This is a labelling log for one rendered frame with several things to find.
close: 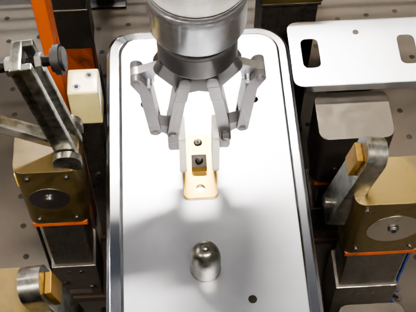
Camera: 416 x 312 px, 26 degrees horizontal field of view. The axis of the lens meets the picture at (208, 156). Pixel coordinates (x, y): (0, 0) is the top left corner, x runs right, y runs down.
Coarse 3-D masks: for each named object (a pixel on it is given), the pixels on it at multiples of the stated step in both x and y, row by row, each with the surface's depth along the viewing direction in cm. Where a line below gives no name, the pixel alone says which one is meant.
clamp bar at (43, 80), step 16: (16, 48) 84; (32, 48) 84; (64, 48) 85; (0, 64) 84; (16, 64) 83; (32, 64) 84; (48, 64) 84; (64, 64) 84; (16, 80) 84; (32, 80) 84; (48, 80) 88; (32, 96) 86; (48, 96) 87; (32, 112) 88; (48, 112) 88; (64, 112) 93; (48, 128) 91; (64, 128) 91; (64, 144) 93
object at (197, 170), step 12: (192, 144) 103; (204, 144) 103; (192, 156) 101; (204, 156) 101; (192, 168) 101; (204, 168) 101; (192, 180) 101; (204, 180) 101; (216, 180) 101; (192, 192) 100; (204, 192) 100; (216, 192) 100
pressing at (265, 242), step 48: (144, 48) 111; (240, 48) 111; (192, 96) 107; (288, 96) 108; (144, 144) 104; (240, 144) 104; (288, 144) 104; (144, 192) 100; (240, 192) 100; (288, 192) 100; (144, 240) 97; (192, 240) 97; (240, 240) 97; (288, 240) 97; (144, 288) 94; (192, 288) 94; (240, 288) 94; (288, 288) 94
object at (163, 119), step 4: (160, 116) 94; (164, 116) 94; (160, 120) 94; (164, 120) 94; (160, 124) 93; (164, 124) 93; (164, 128) 94; (164, 132) 94; (168, 140) 96; (172, 140) 96; (176, 140) 96; (168, 144) 96; (172, 144) 96; (176, 144) 96; (168, 148) 97; (172, 148) 97; (176, 148) 97
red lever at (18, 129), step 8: (0, 120) 92; (8, 120) 92; (16, 120) 93; (0, 128) 92; (8, 128) 92; (16, 128) 93; (24, 128) 93; (32, 128) 94; (40, 128) 94; (16, 136) 93; (24, 136) 93; (32, 136) 93; (40, 136) 94; (72, 136) 96; (48, 144) 95
